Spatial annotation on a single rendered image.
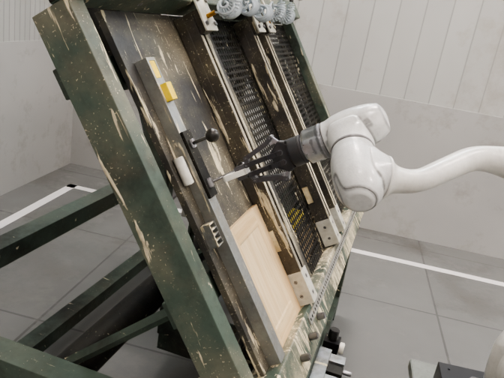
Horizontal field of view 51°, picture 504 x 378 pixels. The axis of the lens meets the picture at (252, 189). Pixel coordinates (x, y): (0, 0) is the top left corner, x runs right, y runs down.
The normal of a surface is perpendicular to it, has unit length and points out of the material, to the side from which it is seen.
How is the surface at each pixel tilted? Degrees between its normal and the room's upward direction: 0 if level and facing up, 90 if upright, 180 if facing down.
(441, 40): 90
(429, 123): 90
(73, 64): 90
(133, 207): 90
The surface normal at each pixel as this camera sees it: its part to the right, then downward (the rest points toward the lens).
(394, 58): -0.20, 0.29
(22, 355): 0.16, -0.93
